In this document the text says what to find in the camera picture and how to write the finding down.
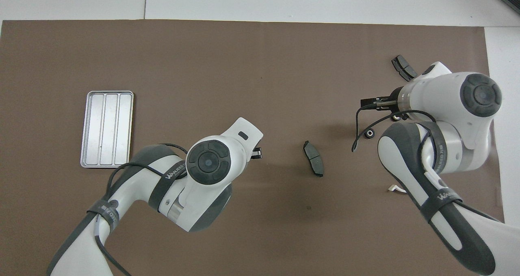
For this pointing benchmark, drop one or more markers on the dark grey brake pad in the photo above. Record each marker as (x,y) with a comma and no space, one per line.
(313,158)
(404,68)

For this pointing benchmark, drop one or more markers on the brown table mat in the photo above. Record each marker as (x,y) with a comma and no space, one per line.
(243,65)

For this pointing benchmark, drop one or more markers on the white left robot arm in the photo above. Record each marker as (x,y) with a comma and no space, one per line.
(211,162)

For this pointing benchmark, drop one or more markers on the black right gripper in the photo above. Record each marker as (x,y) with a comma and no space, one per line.
(396,93)

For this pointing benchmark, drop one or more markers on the silver metal tray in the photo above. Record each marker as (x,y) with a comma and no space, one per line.
(106,130)

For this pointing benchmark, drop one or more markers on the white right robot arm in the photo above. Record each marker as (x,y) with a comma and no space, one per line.
(447,97)

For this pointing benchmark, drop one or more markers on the white curved plastic bracket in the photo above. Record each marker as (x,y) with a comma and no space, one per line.
(396,188)

